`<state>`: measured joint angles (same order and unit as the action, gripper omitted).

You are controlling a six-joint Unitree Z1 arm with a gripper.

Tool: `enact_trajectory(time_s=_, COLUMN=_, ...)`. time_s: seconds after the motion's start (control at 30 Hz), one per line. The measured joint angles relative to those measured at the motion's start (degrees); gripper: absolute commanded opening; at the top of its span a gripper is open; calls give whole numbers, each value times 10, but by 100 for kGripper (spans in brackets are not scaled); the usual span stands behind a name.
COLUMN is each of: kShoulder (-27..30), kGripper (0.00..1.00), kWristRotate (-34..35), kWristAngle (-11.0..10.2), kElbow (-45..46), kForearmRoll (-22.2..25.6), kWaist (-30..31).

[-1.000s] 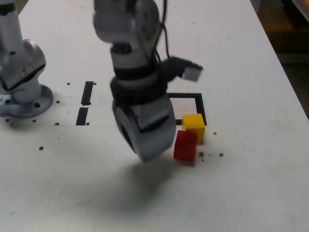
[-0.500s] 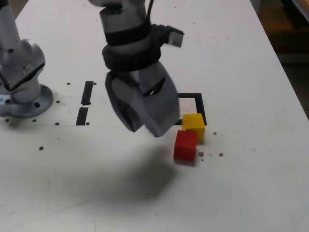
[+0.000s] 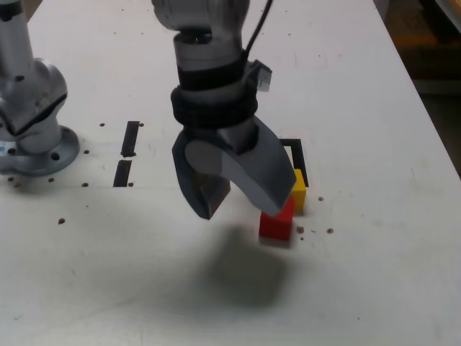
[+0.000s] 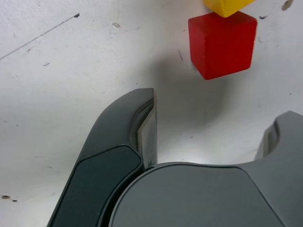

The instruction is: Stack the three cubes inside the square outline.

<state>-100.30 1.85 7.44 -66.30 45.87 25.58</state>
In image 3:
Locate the yellow cube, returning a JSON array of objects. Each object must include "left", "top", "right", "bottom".
[{"left": 290, "top": 168, "right": 308, "bottom": 217}]

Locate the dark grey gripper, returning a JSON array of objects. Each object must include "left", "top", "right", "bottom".
[{"left": 171, "top": 115, "right": 297, "bottom": 221}]

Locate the red cube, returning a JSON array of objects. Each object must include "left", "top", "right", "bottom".
[{"left": 258, "top": 197, "right": 297, "bottom": 243}]

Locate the black tape strip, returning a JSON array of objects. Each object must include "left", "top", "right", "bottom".
[{"left": 112, "top": 120, "right": 140, "bottom": 188}]

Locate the black tape square outline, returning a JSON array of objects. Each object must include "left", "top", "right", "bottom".
[{"left": 278, "top": 138, "right": 311, "bottom": 189}]

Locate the black cable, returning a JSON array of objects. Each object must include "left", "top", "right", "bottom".
[{"left": 243, "top": 0, "right": 274, "bottom": 93}]

